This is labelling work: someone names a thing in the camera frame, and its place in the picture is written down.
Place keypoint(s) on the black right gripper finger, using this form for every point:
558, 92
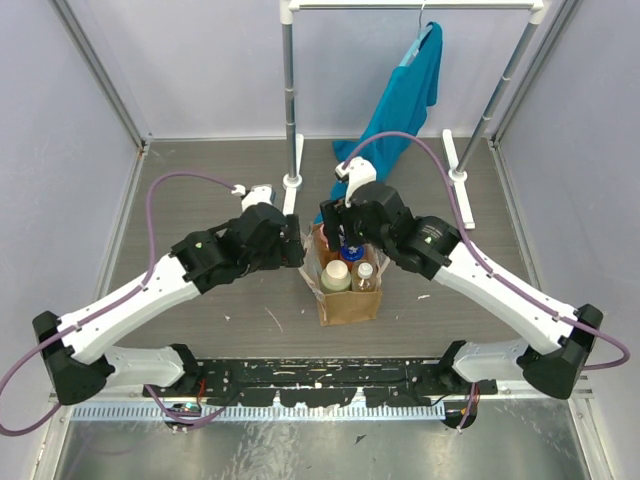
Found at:
355, 235
331, 221

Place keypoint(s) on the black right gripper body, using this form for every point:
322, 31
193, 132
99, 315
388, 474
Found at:
350, 217

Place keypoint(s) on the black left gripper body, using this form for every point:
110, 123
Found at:
291, 240

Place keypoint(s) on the pink cap peach bottle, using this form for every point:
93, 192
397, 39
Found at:
325, 255

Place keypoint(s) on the burlap canvas tote bag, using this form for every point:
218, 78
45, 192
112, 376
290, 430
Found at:
345, 307

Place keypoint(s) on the metal clothes rack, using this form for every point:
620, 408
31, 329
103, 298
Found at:
457, 175

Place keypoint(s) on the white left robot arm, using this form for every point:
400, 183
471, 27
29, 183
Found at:
82, 354

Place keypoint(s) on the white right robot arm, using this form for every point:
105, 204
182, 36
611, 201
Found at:
556, 338

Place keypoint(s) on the blue pump bottle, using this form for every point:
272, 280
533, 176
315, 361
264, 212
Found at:
351, 254

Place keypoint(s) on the clear amber bottle white cap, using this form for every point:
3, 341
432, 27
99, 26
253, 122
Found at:
363, 277

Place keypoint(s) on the green bottle white cap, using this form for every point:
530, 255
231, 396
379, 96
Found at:
335, 278

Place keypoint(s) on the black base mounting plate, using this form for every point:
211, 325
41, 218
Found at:
315, 383

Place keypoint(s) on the light blue clothes hanger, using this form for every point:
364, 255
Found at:
423, 31

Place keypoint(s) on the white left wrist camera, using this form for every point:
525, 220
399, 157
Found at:
257, 194

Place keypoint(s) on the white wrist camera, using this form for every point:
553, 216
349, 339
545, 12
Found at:
257, 194
354, 174

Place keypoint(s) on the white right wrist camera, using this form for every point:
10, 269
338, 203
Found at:
354, 174

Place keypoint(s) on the slotted cable duct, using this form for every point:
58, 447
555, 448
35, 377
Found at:
358, 411

